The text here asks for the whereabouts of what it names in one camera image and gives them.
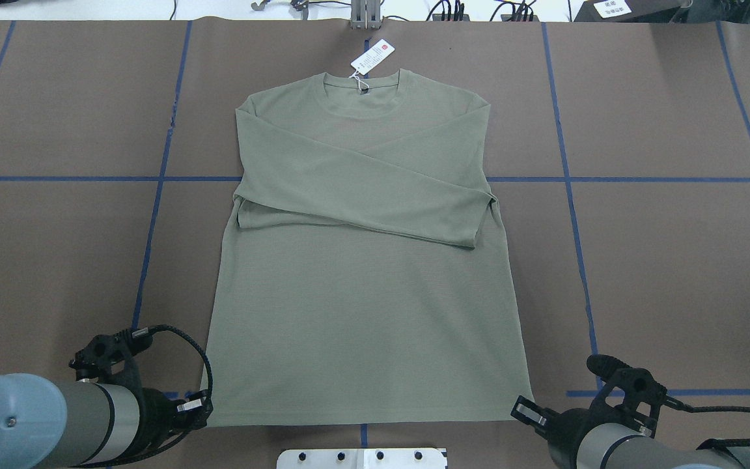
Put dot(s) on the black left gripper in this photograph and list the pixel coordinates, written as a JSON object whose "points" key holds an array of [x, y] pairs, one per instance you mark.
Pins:
{"points": [[155, 412]]}

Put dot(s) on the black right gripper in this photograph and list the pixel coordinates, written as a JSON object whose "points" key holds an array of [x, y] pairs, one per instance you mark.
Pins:
{"points": [[562, 431]]}

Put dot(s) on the olive green long-sleeve shirt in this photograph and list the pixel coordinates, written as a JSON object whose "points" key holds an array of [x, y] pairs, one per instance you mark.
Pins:
{"points": [[364, 274]]}

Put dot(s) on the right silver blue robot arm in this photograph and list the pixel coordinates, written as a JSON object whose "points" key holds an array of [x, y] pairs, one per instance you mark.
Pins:
{"points": [[625, 448]]}

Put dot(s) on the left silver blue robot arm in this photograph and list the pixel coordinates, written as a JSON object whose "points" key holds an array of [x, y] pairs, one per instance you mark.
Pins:
{"points": [[91, 423]]}

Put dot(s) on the white paper clothing tag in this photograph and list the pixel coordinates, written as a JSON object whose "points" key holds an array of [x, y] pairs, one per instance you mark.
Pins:
{"points": [[374, 55]]}

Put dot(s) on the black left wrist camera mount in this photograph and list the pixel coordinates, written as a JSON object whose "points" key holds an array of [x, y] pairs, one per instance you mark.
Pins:
{"points": [[110, 359]]}

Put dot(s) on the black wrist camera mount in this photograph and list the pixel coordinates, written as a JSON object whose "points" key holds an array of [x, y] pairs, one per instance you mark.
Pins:
{"points": [[110, 359], [630, 396]]}

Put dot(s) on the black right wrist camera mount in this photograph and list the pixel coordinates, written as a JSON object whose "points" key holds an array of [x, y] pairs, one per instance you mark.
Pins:
{"points": [[630, 396]]}

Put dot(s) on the aluminium frame post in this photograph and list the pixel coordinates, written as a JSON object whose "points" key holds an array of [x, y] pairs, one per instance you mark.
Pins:
{"points": [[366, 14]]}

